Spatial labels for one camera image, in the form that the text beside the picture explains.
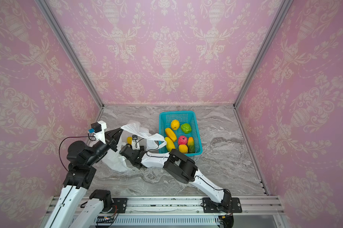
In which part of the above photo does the right corner aluminium post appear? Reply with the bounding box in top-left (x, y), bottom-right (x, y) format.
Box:
top-left (234, 0), bottom-right (293, 110)

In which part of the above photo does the orange green mango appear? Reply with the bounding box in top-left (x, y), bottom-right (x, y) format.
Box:
top-left (187, 137), bottom-right (195, 154)

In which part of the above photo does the teal plastic basket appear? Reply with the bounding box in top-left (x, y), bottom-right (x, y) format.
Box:
top-left (159, 111), bottom-right (203, 157)

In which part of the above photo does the corner aluminium post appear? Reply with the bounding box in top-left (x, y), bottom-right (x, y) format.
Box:
top-left (234, 0), bottom-right (293, 110)
top-left (35, 0), bottom-right (104, 109)

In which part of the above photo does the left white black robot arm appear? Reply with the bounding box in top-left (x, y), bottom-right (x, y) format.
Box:
top-left (45, 128), bottom-right (123, 228)

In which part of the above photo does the yellow orange bell pepper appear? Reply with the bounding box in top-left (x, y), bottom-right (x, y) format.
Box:
top-left (179, 144), bottom-right (188, 154)

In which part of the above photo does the left corner aluminium post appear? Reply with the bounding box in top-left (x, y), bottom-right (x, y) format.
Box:
top-left (35, 0), bottom-right (104, 109)

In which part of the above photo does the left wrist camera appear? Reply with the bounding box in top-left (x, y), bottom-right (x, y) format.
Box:
top-left (88, 121), bottom-right (107, 144)

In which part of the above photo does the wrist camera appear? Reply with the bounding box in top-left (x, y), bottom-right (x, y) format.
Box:
top-left (131, 135), bottom-right (141, 150)
top-left (88, 121), bottom-right (107, 144)

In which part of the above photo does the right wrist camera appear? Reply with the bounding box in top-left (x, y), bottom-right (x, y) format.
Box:
top-left (131, 135), bottom-right (141, 150)

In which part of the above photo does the perforated white vent strip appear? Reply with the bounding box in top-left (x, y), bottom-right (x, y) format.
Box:
top-left (90, 215), bottom-right (220, 228)

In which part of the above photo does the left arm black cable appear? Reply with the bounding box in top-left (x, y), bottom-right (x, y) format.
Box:
top-left (58, 135), bottom-right (96, 172)

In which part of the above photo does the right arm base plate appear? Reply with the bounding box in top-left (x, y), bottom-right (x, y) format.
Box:
top-left (200, 198), bottom-right (243, 214)

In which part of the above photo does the yellow banana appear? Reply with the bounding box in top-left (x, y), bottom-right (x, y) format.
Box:
top-left (165, 128), bottom-right (177, 142)

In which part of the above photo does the yellow lemon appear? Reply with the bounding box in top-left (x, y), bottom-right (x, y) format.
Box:
top-left (165, 137), bottom-right (176, 152)

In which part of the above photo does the round yellow citrus fruit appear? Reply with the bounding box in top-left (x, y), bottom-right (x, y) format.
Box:
top-left (170, 119), bottom-right (180, 131)

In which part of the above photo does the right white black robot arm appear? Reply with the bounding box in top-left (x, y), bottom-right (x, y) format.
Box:
top-left (120, 145), bottom-right (233, 213)

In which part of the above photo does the white plastic bag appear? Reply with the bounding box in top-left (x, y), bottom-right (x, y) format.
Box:
top-left (102, 120), bottom-right (167, 172)

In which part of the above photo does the green apple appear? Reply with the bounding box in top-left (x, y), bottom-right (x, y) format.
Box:
top-left (181, 123), bottom-right (192, 134)

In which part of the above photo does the pink red fruit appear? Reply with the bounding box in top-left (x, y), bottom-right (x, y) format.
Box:
top-left (178, 135), bottom-right (188, 145)

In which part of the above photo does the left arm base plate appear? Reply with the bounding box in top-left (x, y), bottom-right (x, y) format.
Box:
top-left (102, 198), bottom-right (128, 214)

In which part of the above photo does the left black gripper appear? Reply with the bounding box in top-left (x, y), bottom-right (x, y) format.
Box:
top-left (85, 127), bottom-right (124, 168)

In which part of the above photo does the aluminium front rail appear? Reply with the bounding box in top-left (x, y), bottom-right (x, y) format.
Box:
top-left (101, 195), bottom-right (285, 216)

